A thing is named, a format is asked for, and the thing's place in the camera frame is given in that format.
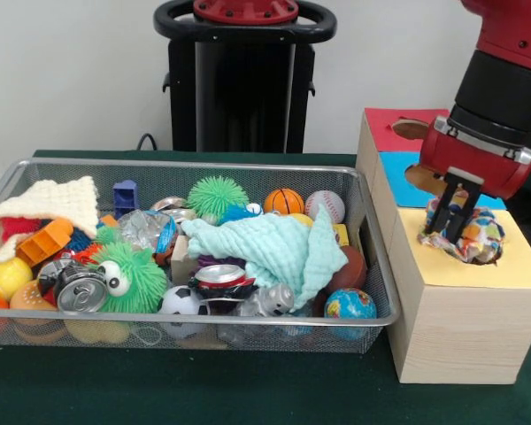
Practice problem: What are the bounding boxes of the black and white soccer ball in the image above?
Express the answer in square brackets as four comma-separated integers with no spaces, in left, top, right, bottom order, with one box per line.
[158,286,212,340]

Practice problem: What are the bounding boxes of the large green spiky eyed ball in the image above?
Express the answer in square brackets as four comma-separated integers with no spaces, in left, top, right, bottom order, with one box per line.
[88,242,168,314]

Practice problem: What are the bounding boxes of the blue globe ball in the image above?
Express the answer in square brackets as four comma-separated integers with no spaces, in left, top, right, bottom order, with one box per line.
[324,287,379,342]

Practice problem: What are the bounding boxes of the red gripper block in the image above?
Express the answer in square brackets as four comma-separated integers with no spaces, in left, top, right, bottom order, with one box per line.
[419,115,531,245]

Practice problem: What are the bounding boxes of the blue spiky ball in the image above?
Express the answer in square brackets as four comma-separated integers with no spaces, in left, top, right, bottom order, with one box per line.
[216,203,265,225]

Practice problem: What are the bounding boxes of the small green spiky ball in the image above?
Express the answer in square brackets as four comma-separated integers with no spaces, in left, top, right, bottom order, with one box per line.
[188,175,249,220]

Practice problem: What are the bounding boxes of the black cable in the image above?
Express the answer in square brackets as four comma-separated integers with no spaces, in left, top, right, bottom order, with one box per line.
[136,132,159,152]

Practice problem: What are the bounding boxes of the cream knitted cloth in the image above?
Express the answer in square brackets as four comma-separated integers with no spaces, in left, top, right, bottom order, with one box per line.
[0,175,101,271]

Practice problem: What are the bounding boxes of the brown football toy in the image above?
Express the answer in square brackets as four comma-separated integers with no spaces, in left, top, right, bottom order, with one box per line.
[327,245,368,294]

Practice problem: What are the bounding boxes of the shallow mesh bin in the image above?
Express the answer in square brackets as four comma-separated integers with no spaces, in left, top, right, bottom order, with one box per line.
[0,158,402,354]

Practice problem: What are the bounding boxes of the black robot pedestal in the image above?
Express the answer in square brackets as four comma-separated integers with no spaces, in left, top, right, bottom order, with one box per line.
[153,0,337,154]

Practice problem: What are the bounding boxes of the mint green cloth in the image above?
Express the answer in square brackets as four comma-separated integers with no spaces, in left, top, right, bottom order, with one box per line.
[181,204,350,311]

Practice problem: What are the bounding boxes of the colourful patterned cloth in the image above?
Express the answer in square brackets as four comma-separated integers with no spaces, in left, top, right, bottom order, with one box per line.
[418,194,506,267]

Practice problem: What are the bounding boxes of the white baseball toy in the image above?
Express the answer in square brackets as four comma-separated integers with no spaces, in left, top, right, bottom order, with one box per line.
[304,189,346,224]

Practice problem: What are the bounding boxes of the wooden box with three holes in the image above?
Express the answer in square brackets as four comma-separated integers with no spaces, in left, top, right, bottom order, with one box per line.
[356,107,531,384]

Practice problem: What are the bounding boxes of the orange basketball toy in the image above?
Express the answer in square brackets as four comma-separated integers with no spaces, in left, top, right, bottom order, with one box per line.
[264,189,305,216]

